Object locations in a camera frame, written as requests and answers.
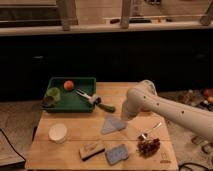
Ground black cable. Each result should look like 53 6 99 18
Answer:
178 162 213 171
0 127 27 162

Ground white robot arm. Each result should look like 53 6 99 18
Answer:
122 80 213 142

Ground spice bottles rack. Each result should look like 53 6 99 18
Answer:
178 89 213 112

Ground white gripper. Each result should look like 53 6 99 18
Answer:
121 104 134 121

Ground bunch of dark grapes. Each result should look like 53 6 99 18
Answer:
137 138 160 157

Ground black cable right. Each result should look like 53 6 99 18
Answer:
178 162 213 171

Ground green plastic cup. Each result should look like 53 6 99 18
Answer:
46 87 60 102

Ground silver metal spoon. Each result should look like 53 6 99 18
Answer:
141 122 162 140

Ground green plastic tray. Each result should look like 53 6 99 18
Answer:
43 77 96 113

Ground orange ball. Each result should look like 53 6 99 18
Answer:
64 80 74 91

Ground dark small round container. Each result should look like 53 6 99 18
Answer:
42 96 55 107

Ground wooden block brush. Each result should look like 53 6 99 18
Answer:
79 140 105 161

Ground light blue triangular towel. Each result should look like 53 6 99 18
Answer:
101 116 127 135

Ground black cable left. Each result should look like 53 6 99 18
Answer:
0 127 27 162

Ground blue sponge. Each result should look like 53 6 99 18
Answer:
105 144 129 165

